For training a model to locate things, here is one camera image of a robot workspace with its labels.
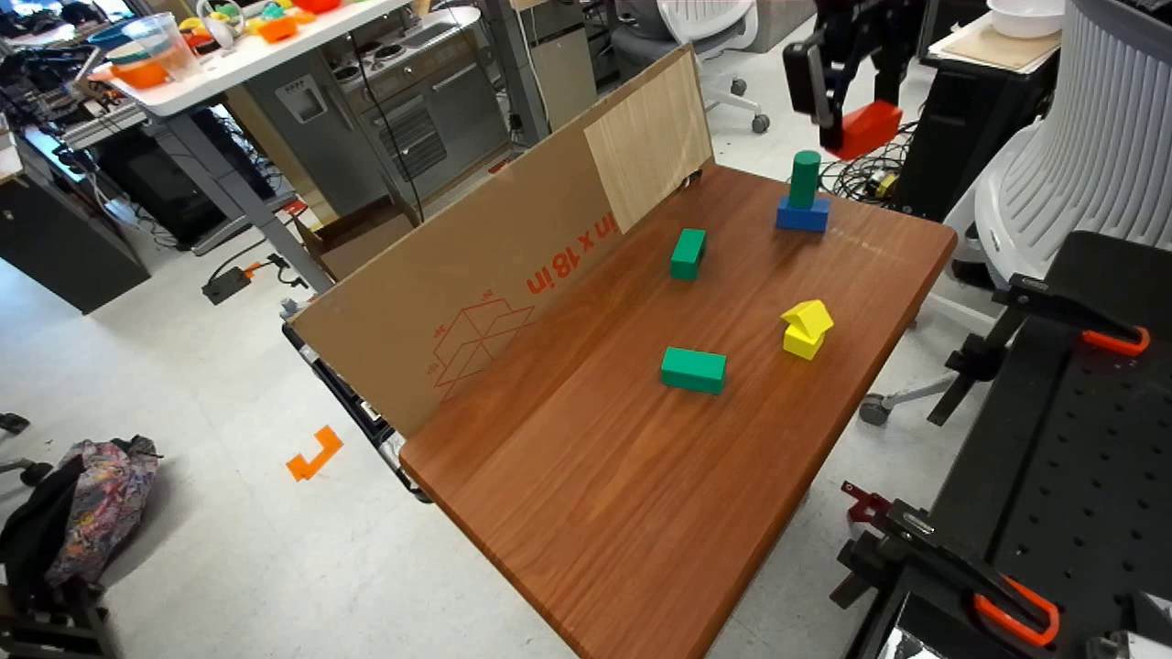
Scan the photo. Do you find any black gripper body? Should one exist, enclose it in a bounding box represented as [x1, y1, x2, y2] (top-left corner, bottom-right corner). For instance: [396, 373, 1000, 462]
[785, 24, 911, 137]

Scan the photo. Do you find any green cylinder block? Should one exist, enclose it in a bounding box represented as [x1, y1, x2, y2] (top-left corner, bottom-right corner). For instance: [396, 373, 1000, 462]
[787, 150, 821, 208]

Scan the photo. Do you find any blue cube block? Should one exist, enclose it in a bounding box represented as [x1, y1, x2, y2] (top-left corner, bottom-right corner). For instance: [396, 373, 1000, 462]
[777, 198, 833, 236]

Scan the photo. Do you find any green block near cardboard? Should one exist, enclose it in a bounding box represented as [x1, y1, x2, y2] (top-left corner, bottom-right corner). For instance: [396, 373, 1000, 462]
[671, 229, 707, 282]

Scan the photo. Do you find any yellow house-shaped block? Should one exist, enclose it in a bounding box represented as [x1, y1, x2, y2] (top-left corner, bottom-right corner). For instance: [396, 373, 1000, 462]
[780, 299, 834, 364]

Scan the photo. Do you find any green block left side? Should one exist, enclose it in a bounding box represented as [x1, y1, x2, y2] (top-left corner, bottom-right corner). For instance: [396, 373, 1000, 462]
[658, 347, 729, 394]

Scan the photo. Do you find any light wooden panel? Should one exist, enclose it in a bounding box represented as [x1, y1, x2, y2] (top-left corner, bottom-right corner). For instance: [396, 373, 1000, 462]
[585, 47, 712, 230]

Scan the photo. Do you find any white mesh office chair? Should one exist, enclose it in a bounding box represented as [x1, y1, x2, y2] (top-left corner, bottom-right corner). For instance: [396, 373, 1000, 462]
[861, 0, 1172, 425]

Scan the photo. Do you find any grey toy kitchen stove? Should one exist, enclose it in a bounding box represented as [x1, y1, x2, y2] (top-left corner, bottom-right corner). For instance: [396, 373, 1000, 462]
[251, 5, 511, 215]

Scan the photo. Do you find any wooden table top board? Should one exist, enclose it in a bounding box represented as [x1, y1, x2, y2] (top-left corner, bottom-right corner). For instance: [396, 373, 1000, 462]
[406, 168, 954, 659]

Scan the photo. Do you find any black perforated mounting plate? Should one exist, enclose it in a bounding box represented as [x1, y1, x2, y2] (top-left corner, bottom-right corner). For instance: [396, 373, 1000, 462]
[849, 240, 1172, 659]

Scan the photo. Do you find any brown cardboard backdrop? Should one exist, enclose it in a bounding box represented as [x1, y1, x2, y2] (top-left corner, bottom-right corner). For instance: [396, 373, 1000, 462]
[293, 83, 628, 431]

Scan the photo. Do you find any orange floor tape marker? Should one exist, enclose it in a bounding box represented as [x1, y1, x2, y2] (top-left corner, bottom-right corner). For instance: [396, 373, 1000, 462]
[285, 425, 346, 479]

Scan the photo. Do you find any white work table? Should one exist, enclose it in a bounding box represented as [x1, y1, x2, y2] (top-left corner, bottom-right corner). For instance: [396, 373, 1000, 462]
[100, 0, 412, 294]

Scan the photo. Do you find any colourful backpack on floor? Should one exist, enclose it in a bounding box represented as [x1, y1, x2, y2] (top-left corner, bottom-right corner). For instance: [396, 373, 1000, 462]
[0, 437, 163, 607]

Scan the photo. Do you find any orange handled clamp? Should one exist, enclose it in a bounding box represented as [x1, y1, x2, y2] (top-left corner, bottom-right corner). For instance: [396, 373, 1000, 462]
[926, 275, 1154, 425]
[833, 485, 1064, 651]

